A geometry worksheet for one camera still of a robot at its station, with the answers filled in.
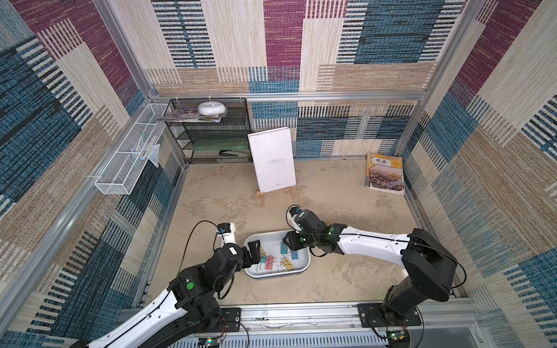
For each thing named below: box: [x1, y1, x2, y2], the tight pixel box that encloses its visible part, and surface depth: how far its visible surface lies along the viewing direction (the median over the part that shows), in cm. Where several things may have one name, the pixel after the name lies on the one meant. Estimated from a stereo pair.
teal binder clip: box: [279, 241, 288, 255], surface depth 88 cm
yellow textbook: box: [364, 151, 405, 196], surface depth 114 cm
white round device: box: [197, 101, 226, 116], surface depth 90 cm
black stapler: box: [219, 150, 248, 157], surface depth 110 cm
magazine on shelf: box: [157, 107, 228, 124], surface depth 83 cm
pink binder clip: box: [264, 254, 275, 271], surface depth 85 cm
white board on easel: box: [247, 126, 297, 194], surface depth 95 cm
